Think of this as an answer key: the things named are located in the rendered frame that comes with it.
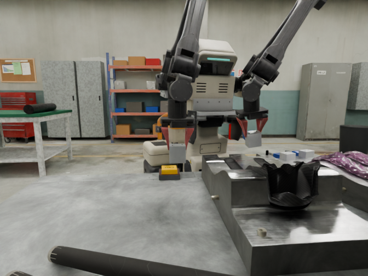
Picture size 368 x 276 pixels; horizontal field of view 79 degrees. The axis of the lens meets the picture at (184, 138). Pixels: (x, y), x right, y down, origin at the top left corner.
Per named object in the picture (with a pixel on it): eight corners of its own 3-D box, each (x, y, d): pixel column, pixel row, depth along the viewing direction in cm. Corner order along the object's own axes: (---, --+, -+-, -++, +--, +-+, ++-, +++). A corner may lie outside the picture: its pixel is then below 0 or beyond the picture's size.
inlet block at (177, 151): (168, 152, 81) (168, 137, 80) (182, 151, 81) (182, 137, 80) (169, 163, 68) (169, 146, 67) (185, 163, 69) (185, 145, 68)
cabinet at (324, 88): (295, 138, 621) (302, 64, 587) (331, 138, 624) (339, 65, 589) (305, 142, 574) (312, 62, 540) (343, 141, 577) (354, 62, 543)
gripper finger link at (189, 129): (194, 152, 67) (194, 121, 66) (170, 152, 67) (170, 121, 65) (191, 147, 74) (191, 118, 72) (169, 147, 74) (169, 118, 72)
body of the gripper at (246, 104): (269, 115, 79) (269, 93, 77) (241, 119, 79) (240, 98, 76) (261, 111, 85) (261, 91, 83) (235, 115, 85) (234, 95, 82)
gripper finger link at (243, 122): (262, 137, 82) (261, 113, 78) (242, 141, 81) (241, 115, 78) (254, 132, 88) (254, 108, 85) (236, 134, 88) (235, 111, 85)
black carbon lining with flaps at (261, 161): (220, 164, 81) (222, 138, 79) (264, 162, 82) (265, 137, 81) (263, 212, 47) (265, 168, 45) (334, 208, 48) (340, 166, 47)
